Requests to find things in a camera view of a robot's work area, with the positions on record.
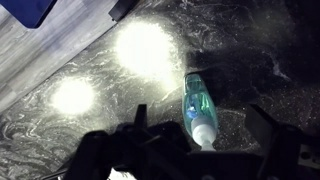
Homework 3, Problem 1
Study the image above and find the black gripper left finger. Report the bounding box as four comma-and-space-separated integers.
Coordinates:
64, 103, 193, 180

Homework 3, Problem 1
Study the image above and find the rounded-corner flat panel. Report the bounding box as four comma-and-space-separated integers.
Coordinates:
0, 0, 58, 30

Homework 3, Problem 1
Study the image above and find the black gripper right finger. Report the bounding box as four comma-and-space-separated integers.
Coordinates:
245, 103, 320, 180

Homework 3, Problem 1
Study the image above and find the black bracket stand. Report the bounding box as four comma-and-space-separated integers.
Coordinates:
108, 0, 140, 22

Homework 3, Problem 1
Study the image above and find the clear teal bottle white cap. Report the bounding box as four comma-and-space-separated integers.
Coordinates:
181, 72, 220, 152

